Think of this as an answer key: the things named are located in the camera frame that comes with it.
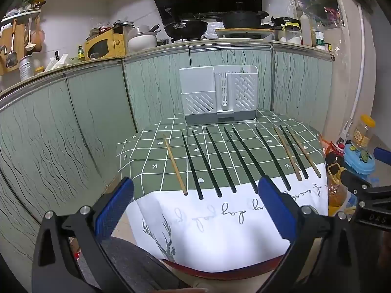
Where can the green glass bottle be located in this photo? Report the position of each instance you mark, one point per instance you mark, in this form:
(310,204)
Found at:
(81,53)

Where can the green label bottle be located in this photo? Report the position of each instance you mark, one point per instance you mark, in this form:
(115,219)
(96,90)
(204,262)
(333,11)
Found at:
(319,41)

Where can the wooden chopstick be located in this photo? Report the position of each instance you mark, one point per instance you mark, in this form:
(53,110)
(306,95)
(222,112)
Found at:
(176,166)
(306,155)
(289,158)

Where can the wall rack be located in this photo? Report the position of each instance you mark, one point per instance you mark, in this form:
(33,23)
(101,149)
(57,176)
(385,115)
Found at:
(21,13)

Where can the yellow microwave oven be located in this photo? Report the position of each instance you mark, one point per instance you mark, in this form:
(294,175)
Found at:
(105,44)

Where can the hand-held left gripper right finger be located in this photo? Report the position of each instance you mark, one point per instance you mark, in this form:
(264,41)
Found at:
(276,207)

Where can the gas stove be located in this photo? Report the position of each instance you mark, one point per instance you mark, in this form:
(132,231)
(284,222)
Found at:
(189,38)

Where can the blue lunch box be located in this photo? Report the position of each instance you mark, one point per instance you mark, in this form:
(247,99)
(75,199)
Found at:
(359,163)

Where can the white spoon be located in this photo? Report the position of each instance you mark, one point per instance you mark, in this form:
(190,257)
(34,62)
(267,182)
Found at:
(29,44)

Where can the metal ladle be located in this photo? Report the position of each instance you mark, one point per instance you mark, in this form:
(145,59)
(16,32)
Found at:
(10,58)

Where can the green checked tablecloth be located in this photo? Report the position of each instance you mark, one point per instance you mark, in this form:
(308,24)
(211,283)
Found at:
(232,229)

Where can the white tissue pack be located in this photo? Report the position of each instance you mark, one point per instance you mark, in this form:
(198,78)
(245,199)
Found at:
(56,62)

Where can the perforated metal canister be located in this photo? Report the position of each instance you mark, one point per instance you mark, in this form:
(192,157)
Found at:
(26,68)

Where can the wooden cutting board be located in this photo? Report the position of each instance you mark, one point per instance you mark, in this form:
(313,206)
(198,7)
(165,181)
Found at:
(18,42)

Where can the red cap bottle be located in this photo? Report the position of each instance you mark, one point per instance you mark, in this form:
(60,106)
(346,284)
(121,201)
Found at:
(340,148)

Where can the row of black chopsticks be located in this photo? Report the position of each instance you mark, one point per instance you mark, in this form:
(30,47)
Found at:
(227,175)

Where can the black cast iron pot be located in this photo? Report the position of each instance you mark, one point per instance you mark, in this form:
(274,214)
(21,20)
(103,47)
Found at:
(241,19)

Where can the clear plastic container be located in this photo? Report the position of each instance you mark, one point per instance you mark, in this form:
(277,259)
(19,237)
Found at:
(139,30)

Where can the white plastic utensil holder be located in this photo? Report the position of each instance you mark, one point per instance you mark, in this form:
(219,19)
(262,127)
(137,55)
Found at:
(195,79)

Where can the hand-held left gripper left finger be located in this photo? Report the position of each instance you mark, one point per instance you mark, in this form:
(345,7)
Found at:
(114,207)

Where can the white squeeze bottle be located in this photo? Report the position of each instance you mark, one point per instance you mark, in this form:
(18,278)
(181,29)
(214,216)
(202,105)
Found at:
(306,30)

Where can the clear jar with white powder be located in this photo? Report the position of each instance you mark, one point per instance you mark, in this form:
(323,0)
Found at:
(293,36)

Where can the black wok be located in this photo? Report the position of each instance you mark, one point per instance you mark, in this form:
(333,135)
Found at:
(186,27)

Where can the cooking oil bottle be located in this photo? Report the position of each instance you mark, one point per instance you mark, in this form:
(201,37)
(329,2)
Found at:
(336,193)

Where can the white bowl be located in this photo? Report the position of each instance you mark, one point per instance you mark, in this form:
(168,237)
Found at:
(142,42)

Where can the yellow lid jar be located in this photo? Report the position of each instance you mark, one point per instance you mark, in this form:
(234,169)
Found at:
(362,134)

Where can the red table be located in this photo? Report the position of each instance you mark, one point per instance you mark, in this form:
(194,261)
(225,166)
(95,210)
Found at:
(213,275)

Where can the pink pan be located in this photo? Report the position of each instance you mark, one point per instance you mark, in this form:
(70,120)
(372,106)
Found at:
(38,39)

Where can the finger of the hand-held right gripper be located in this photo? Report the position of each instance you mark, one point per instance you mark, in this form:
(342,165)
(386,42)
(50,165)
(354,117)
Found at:
(354,183)
(383,154)

